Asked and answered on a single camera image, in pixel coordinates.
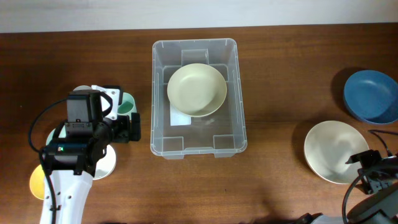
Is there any mint green plastic cup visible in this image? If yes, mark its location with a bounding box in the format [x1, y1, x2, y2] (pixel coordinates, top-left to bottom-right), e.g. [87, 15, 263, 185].
[118, 92, 137, 115]

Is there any cream bowl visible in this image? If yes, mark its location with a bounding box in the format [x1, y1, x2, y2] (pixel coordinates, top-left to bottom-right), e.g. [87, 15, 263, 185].
[303, 121, 369, 184]

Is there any dark blue bowl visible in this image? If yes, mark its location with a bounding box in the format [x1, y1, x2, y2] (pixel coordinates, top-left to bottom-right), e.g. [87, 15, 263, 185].
[343, 70, 397, 124]

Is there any beige bowl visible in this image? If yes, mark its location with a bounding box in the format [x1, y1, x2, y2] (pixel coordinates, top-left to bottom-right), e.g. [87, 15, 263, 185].
[167, 63, 228, 117]

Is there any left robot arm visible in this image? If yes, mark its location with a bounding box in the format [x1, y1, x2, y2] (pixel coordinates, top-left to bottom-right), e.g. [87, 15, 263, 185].
[39, 90, 141, 223]

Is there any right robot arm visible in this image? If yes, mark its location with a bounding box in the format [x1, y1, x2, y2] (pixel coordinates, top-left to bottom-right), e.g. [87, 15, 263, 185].
[294, 150, 397, 224]

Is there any white small bowl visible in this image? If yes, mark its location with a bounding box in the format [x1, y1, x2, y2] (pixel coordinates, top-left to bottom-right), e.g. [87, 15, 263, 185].
[93, 145, 116, 180]

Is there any grey plastic cup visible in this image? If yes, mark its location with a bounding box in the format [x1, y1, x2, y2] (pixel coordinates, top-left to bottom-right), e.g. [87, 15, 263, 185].
[73, 85, 92, 91]

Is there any mint green small bowl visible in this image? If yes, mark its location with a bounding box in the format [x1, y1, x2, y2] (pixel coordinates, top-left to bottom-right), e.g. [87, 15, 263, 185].
[45, 127, 66, 145]

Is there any clear plastic storage bin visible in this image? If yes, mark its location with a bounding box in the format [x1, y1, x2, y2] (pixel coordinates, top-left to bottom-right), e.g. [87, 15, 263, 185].
[150, 38, 248, 159]

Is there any yellow small bowl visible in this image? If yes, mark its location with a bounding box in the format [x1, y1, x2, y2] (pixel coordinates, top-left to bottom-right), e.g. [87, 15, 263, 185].
[29, 166, 45, 200]

